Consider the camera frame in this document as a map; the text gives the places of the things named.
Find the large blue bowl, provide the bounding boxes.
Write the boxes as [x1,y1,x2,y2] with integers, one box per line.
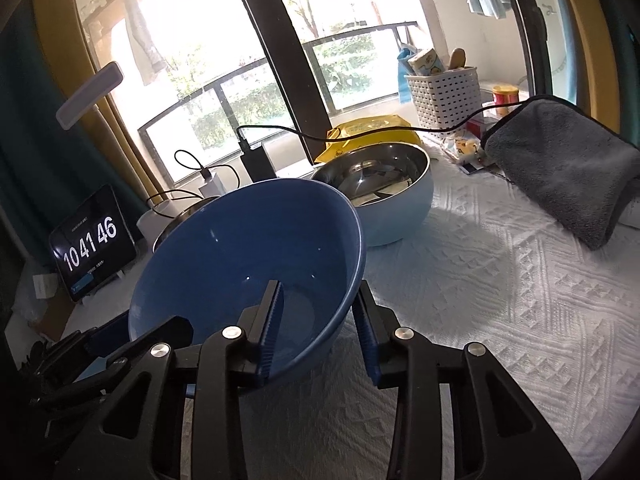
[128,178,366,382]

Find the pink steel bowl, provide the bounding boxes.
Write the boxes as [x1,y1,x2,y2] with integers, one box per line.
[152,196,218,252]

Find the light blue steel bowl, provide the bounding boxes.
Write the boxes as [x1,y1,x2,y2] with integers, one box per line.
[312,142,434,247]

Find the cardboard box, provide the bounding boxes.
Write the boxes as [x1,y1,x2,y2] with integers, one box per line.
[29,286,75,342]

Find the small white box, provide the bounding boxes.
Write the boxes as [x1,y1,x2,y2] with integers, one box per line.
[32,273,60,300]

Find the white charger plug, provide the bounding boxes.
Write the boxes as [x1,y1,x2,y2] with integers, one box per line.
[198,168,227,198]

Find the white desk lamp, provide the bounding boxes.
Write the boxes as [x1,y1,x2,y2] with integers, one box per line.
[55,62,174,252]

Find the tablet showing clock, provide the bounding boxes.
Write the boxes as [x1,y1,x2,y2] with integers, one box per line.
[49,184,137,302]

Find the black power adapter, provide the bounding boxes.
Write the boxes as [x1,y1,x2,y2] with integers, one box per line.
[240,140,277,182]

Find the yellow snack bag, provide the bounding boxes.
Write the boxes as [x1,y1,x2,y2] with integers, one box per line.
[314,115,422,164]

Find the teal left curtain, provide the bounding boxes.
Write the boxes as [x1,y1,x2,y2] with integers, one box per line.
[0,0,145,270]

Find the white plastic basket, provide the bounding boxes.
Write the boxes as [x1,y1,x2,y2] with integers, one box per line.
[405,67,482,132]

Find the yellow left curtain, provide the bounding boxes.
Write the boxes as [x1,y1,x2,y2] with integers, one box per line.
[32,0,163,198]

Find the yellow curtain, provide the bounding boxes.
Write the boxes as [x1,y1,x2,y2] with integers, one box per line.
[568,0,620,133]
[32,0,163,198]

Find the grey folded towel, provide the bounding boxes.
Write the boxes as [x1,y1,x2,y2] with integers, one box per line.
[480,96,639,250]

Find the red yellow can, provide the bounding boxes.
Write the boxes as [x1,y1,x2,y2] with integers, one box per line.
[492,84,520,117]

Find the yellow right curtain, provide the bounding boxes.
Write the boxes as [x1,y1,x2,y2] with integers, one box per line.
[568,0,620,133]

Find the black cable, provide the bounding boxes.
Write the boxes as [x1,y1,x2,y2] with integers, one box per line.
[235,98,532,149]

